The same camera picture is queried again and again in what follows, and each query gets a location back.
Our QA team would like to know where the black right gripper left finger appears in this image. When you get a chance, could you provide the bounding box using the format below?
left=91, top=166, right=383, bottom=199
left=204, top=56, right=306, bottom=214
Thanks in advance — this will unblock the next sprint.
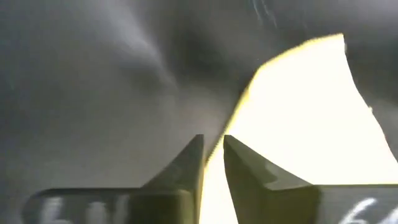
left=21, top=134, right=205, bottom=224

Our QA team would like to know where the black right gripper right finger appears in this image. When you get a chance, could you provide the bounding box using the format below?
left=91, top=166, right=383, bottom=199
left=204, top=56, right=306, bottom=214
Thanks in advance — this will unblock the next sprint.
left=223, top=134, right=398, bottom=224

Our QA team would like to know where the yellow microfiber towel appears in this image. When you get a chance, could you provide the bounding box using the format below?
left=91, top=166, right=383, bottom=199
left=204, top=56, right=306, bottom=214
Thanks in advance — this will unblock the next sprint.
left=198, top=32, right=398, bottom=224

